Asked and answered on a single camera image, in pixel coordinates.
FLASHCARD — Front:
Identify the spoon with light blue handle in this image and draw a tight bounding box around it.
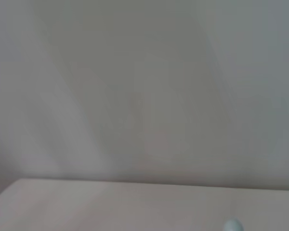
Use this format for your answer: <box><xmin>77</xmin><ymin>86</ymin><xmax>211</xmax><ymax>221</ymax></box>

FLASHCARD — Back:
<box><xmin>223</xmin><ymin>218</ymin><xmax>244</xmax><ymax>231</ymax></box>

